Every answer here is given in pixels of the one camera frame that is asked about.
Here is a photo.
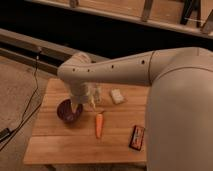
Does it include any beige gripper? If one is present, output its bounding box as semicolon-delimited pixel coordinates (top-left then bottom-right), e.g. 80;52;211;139
70;83;96;113

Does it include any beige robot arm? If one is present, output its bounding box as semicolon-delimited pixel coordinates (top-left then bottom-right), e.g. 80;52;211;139
57;47;213;171

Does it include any dark purple ceramic bowl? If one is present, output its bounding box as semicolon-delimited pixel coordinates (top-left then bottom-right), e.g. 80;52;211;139
57;99;83;124

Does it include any orange carrot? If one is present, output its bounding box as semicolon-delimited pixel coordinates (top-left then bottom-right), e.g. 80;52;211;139
95;113;104;138

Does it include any white sponge block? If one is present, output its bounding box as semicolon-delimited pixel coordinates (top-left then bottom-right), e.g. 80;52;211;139
110;89;125;104

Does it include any wooden board table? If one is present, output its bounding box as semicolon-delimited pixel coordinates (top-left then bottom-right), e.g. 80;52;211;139
24;79;148;164

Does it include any dark red snack packet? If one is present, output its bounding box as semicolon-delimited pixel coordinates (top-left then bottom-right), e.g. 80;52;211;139
129;125;145;151

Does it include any black device on floor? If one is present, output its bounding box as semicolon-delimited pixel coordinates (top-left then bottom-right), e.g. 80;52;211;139
0;128;10;142

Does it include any black cable on floor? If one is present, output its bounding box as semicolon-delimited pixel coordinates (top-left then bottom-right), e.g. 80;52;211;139
0;49;44;152

